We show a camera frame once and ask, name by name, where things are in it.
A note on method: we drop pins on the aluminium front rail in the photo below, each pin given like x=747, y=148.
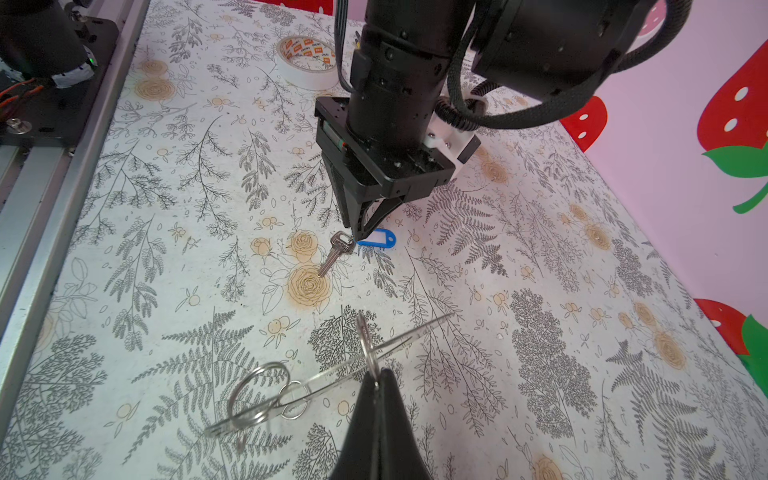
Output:
x=43, y=190

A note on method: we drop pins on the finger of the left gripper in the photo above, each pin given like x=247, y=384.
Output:
x=373, y=213
x=348, y=176

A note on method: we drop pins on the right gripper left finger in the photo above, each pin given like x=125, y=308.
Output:
x=359, y=456

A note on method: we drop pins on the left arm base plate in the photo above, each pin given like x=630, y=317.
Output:
x=58, y=116

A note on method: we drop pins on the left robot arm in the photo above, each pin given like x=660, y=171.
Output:
x=428, y=74

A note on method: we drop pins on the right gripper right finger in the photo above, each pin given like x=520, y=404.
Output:
x=396, y=454

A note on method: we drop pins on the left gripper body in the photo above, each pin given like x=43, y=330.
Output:
x=367, y=172

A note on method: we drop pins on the perforated metal ring disc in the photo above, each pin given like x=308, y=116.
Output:
x=295, y=393

